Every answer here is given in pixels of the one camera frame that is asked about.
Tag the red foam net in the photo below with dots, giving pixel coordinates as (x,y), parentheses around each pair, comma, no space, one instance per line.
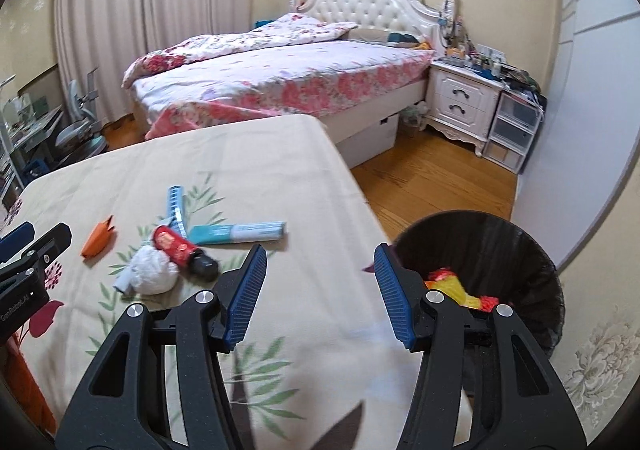
(487,305)

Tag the black trash bin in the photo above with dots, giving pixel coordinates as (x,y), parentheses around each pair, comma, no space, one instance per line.
(490,240)

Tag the orange paper piece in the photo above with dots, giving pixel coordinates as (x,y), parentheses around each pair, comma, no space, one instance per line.
(97,237)

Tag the white nightstand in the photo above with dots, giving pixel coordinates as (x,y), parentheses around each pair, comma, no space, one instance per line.
(457,98)

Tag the yellow foam net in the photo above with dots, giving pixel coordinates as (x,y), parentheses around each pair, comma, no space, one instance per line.
(450,292)

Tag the teal white tube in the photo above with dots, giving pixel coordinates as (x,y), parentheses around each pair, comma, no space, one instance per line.
(240,232)

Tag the white sliding wardrobe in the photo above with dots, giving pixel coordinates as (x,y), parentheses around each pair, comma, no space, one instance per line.
(590,80)

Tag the cluttered study desk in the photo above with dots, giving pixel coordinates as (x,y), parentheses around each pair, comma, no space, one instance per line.
(35,130)

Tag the clutter of small bottles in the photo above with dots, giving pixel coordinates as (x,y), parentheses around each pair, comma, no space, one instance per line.
(480,63)

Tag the red bottle with black cap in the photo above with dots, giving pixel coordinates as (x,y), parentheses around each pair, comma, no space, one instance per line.
(172,245)

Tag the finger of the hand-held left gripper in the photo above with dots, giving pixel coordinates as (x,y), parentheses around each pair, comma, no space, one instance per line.
(50,240)
(15,237)

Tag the floral bed sheet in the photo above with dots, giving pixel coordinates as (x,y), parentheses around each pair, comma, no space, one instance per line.
(300,70)

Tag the clear plastic drawer unit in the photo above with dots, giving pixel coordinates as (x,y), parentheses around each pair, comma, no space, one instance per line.
(512,130)

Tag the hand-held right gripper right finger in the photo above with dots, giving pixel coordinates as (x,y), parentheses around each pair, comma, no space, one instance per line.
(395,297)

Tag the grey-blue desk chair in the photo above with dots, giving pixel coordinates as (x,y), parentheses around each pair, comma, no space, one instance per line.
(82,143)

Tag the white under-bed box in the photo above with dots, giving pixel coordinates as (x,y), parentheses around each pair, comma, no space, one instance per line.
(370,140)

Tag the blue blister strip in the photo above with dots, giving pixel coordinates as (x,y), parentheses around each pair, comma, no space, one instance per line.
(176,207)

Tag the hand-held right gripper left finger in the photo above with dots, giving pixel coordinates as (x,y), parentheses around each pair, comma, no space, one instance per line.
(245,297)

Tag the white tufted bed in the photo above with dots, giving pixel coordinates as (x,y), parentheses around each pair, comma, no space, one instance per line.
(365,3)

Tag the floral quilt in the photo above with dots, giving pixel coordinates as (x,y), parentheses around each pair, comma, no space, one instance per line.
(215,43)

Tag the white plastic bag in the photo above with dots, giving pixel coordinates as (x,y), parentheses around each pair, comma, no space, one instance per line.
(152,272)

